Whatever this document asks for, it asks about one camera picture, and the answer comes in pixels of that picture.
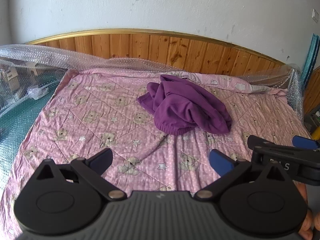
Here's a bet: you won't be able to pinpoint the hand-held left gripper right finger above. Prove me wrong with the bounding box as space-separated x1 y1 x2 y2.
194 149 293 201

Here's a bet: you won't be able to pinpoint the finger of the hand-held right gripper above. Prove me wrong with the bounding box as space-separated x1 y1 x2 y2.
292 135 320 150
247 135 296 152

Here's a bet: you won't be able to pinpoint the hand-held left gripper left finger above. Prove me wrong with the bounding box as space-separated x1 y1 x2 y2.
36 148 127 201

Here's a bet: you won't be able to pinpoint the purple pants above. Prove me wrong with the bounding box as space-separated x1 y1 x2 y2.
137 74 233 136

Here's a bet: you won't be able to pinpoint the person's right hand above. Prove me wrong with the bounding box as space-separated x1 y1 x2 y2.
295 181 317 240

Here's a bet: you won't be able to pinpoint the yellow object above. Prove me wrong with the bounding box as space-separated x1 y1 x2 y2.
312 116 320 141

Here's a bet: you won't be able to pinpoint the pink bear print blanket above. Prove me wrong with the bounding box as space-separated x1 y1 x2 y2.
0 68 313 240

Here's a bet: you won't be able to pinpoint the wooden cabinet panel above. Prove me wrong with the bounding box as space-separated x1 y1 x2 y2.
303 66 320 116

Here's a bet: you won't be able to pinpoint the teal foam board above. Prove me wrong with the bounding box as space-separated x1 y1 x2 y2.
301 32 320 86

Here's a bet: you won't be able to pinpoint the white plastic bag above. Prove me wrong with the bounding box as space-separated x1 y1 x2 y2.
27 86 50 100

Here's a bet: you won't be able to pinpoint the cardboard box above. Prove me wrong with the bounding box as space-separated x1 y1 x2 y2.
3 66 20 93
26 63 43 77

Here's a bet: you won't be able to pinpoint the clear bubble wrap sheet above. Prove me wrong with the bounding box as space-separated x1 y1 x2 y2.
0 43 304 124

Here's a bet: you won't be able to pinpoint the wooden headboard with gold trim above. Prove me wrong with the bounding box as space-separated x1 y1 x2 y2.
24 28 290 78

